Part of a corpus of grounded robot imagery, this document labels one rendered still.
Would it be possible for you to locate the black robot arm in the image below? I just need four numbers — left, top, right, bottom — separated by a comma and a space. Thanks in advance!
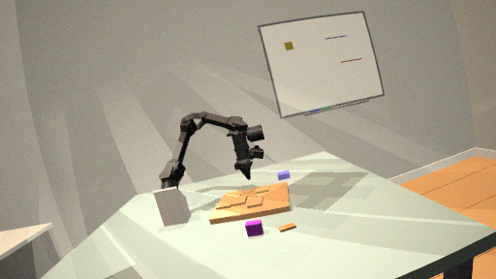
159, 110, 264, 190

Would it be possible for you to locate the purple rectangular block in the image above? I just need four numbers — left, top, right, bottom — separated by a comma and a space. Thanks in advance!
278, 170, 290, 180

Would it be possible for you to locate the magenta block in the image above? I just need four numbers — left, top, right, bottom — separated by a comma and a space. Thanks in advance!
245, 220, 264, 236

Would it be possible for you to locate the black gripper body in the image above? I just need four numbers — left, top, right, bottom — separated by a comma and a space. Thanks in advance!
234, 143, 251, 171

